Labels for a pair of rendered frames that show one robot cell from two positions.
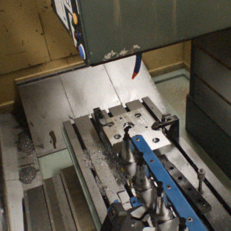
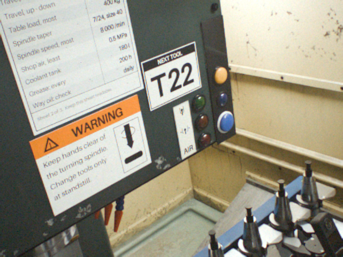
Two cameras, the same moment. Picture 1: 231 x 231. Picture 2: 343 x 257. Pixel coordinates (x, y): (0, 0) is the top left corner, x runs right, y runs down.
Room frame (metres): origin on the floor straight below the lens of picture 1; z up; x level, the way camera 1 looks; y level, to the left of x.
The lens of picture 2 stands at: (1.00, 0.62, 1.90)
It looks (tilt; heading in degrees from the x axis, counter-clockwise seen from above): 25 degrees down; 249
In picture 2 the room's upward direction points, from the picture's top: 10 degrees counter-clockwise
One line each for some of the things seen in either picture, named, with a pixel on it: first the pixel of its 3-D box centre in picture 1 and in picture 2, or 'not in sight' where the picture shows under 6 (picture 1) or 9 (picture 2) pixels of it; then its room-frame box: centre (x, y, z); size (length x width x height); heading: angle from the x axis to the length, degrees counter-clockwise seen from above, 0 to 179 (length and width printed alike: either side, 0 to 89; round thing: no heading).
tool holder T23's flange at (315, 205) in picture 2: not in sight; (309, 201); (0.38, -0.11, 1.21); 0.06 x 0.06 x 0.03
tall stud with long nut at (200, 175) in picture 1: (200, 181); not in sight; (0.77, -0.29, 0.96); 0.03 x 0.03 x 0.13
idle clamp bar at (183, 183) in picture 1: (184, 189); not in sight; (0.77, -0.22, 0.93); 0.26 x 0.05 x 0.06; 20
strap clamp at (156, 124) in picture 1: (164, 126); not in sight; (1.10, -0.22, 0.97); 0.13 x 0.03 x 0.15; 105
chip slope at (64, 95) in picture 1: (96, 105); not in sight; (1.67, 0.11, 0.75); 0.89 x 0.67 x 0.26; 105
